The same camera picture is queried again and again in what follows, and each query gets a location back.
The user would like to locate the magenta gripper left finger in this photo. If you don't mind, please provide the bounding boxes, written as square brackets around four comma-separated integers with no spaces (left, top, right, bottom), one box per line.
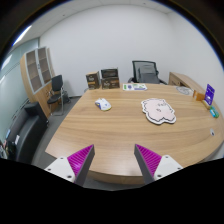
[45,145,95,186]

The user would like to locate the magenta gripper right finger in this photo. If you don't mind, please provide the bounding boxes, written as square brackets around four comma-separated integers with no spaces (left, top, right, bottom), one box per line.
[134,144,182,184]

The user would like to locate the pink cartoon mouse pad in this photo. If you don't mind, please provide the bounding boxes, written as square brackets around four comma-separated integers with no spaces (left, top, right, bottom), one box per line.
[141,98,176,125]

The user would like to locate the white computer mouse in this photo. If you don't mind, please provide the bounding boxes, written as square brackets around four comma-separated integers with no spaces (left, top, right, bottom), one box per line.
[95,98,112,111]

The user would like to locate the black leather sofa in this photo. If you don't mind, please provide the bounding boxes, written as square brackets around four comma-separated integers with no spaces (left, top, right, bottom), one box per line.
[7,102,48,164]

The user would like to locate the small white sticker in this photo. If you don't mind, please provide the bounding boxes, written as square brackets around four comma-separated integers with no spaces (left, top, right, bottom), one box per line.
[210,128,215,136]

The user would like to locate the black visitor chair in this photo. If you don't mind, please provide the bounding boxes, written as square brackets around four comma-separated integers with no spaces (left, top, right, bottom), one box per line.
[47,75,71,114]

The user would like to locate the green small box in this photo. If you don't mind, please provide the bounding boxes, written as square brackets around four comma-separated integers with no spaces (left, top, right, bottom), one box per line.
[210,108,219,118]

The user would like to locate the round white coaster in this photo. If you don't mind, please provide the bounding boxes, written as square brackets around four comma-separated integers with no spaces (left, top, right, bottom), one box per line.
[176,86,193,96]

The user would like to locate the small wooden box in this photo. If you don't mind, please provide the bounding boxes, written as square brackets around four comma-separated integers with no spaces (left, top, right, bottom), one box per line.
[193,91,205,101]

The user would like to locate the green white paper sheet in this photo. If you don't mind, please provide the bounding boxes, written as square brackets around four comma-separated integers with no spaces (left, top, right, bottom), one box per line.
[123,83,147,91]

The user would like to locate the small brown cardboard box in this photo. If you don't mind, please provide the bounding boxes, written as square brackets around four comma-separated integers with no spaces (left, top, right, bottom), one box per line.
[86,72,100,89]

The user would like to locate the wooden side desk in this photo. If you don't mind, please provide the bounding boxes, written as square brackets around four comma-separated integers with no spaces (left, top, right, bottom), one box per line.
[168,72,205,93]

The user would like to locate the purple standing card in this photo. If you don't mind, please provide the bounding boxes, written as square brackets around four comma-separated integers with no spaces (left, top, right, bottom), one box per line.
[205,85,215,105]

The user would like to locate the large dark cardboard box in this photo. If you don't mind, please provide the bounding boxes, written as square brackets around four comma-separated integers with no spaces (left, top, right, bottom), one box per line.
[101,68,120,89]

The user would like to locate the black mesh office chair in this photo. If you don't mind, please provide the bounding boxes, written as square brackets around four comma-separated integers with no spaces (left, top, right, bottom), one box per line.
[128,60,166,84]

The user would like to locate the wooden bookshelf cabinet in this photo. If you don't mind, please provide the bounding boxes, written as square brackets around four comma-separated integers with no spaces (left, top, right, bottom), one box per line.
[20,47,54,117]

